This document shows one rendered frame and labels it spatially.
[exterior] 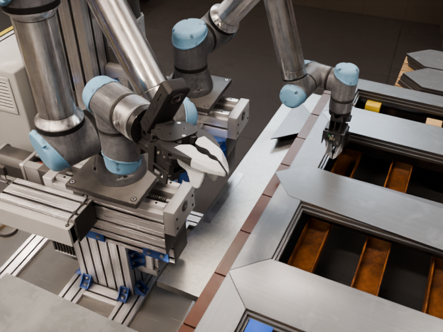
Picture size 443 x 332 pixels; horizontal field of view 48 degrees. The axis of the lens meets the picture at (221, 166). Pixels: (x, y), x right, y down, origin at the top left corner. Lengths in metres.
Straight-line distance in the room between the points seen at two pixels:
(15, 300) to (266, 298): 0.61
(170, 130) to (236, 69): 3.32
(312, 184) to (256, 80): 2.37
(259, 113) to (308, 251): 2.00
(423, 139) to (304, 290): 0.86
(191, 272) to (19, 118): 0.73
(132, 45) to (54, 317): 0.58
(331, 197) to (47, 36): 0.98
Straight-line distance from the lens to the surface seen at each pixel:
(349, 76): 1.57
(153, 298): 2.14
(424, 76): 2.42
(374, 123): 2.02
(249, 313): 1.32
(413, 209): 1.66
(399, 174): 2.06
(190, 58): 1.67
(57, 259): 2.37
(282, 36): 1.46
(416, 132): 2.02
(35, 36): 1.11
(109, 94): 0.92
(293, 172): 1.70
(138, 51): 1.05
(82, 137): 1.24
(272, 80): 3.97
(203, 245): 1.68
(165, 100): 0.78
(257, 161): 2.01
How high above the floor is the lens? 1.93
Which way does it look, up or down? 39 degrees down
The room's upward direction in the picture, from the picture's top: straight up
